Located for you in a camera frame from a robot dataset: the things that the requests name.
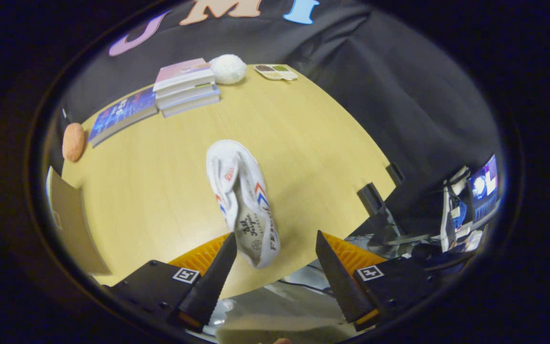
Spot white canvas shoe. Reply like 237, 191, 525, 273
206, 140, 281, 269

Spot grey cover book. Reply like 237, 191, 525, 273
159, 91, 222, 118

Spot white plush ball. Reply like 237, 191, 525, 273
209, 54, 247, 85

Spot white cover book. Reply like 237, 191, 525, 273
155, 81, 219, 109

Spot lit computer screen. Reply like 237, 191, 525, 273
467, 154, 500, 225

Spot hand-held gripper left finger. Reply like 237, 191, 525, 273
108, 232, 238, 333

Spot beige fabric storage box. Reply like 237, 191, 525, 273
46, 166, 112, 275

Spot pink cover book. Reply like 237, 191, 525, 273
153, 58, 216, 93

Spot black table clamp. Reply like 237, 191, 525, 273
357, 183, 385, 216
387, 162, 405, 186

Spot small paint palette tray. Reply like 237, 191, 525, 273
255, 64, 298, 81

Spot pink plush toy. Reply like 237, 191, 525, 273
62, 123, 86, 162

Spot blue cover book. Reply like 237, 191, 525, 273
87, 87, 159, 148

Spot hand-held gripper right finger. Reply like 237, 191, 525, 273
315, 230, 440, 325

